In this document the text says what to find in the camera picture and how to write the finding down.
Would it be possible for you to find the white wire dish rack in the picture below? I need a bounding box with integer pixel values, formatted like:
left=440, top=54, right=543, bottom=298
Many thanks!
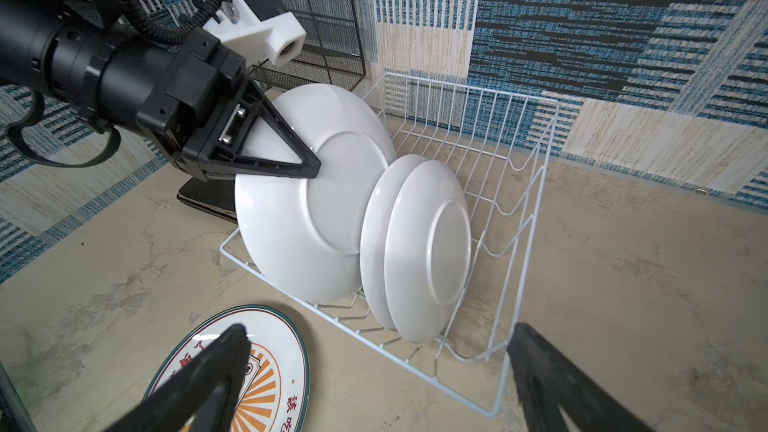
left=220, top=73, right=563, bottom=417

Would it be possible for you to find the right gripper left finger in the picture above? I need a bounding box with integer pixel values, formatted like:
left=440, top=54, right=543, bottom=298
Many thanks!
left=108, top=324, right=251, bottom=431

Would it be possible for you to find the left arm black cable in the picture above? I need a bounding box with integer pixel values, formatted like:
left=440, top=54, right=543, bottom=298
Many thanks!
left=4, top=0, right=229, bottom=169

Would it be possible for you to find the white round plate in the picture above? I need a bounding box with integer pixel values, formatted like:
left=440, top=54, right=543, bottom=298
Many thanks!
left=234, top=83, right=396, bottom=303
left=384, top=160, right=471, bottom=344
left=145, top=305, right=310, bottom=431
left=360, top=154, right=426, bottom=330

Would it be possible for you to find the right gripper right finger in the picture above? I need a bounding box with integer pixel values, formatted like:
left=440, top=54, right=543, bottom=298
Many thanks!
left=507, top=322, right=650, bottom=431

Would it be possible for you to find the black mesh shelf unit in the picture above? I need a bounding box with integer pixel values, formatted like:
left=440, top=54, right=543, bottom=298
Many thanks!
left=249, top=0, right=366, bottom=90

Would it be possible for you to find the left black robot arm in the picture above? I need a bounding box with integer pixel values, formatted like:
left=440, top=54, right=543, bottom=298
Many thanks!
left=1, top=0, right=321, bottom=181

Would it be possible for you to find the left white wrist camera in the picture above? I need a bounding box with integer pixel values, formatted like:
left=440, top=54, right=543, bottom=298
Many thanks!
left=203, top=0, right=306, bottom=67

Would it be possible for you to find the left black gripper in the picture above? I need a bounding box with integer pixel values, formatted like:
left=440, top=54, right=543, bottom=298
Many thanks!
left=136, top=28, right=321, bottom=180

